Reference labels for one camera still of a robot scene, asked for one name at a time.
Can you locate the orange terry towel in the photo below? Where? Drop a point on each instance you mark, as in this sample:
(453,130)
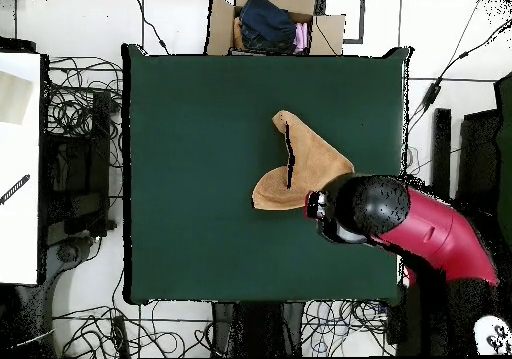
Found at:
(316,163)

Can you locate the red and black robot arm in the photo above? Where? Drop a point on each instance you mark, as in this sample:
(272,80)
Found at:
(432,231)

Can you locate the dark green table cloth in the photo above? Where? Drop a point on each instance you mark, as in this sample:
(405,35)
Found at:
(180,135)

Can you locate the pink garment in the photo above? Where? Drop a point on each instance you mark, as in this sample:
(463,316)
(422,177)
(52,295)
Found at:
(300,37)

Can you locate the black equipment rack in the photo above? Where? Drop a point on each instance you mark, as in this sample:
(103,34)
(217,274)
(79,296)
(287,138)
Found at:
(76,175)
(476,155)

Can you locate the orange cloth in box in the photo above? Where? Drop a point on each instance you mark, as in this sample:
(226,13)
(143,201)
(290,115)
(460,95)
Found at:
(238,33)

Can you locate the blue jeans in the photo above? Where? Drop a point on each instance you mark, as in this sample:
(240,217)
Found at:
(266,23)

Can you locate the brown cardboard box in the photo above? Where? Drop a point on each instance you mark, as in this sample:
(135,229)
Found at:
(220,31)

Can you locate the white board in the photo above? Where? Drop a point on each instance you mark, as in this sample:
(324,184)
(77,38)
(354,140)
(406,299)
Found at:
(20,215)

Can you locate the black striped tool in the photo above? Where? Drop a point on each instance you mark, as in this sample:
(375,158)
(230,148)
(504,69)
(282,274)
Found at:
(16,189)

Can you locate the beige paper sheet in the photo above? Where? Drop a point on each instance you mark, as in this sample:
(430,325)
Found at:
(14,99)

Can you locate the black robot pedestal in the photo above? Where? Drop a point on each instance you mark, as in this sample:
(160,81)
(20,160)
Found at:
(260,327)

